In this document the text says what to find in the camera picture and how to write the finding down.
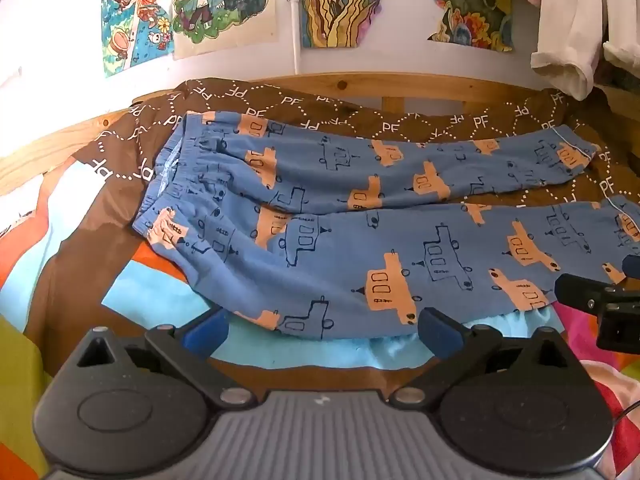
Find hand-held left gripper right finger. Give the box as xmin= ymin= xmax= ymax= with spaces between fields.
xmin=387 ymin=306 xmax=571 ymax=408

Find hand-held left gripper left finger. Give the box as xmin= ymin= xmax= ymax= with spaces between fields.
xmin=75 ymin=307 xmax=256 ymax=408

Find blue car print pants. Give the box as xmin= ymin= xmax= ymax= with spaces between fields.
xmin=131 ymin=110 xmax=640 ymax=342

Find colourful bedsheet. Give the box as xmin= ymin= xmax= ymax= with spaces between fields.
xmin=0 ymin=155 xmax=640 ymax=480

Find brown printed blanket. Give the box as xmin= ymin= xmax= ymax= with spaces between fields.
xmin=80 ymin=77 xmax=640 ymax=211

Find cream hanging garment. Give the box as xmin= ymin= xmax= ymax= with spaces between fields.
xmin=530 ymin=0 xmax=640 ymax=101

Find wooden bed frame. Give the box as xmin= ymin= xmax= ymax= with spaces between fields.
xmin=0 ymin=72 xmax=551 ymax=196

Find white wall pipe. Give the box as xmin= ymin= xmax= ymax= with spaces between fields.
xmin=290 ymin=0 xmax=302 ymax=76

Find blue cartoon wall poster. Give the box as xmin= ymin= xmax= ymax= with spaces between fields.
xmin=102 ymin=0 xmax=176 ymax=78

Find torn colourful wall poster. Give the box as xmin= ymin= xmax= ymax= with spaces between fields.
xmin=300 ymin=0 xmax=516 ymax=53

